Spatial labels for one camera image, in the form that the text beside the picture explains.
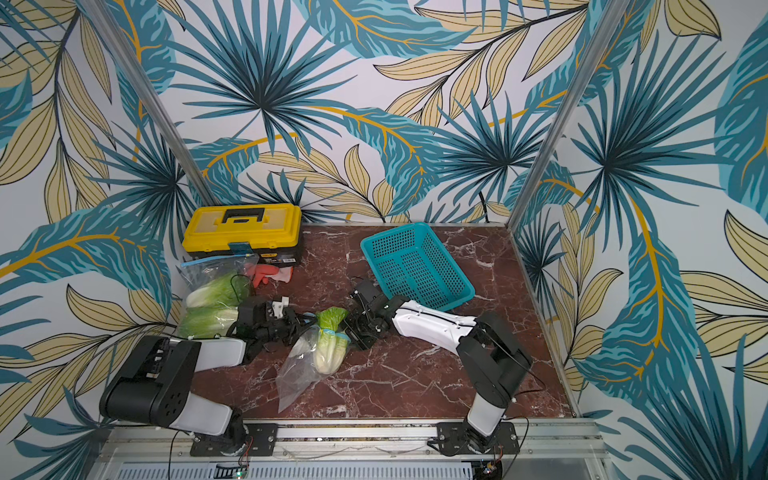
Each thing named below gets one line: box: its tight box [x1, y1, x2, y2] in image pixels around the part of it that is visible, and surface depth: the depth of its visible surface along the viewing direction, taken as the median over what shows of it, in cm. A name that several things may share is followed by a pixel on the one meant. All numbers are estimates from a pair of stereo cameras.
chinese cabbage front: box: [186, 272, 251, 308], surface depth 92 cm
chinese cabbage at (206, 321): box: [178, 305, 239, 338], surface depth 86 cm
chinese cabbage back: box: [313, 306, 351, 375], surface depth 83 cm
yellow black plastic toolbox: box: [182, 203, 303, 264], surface depth 97 cm
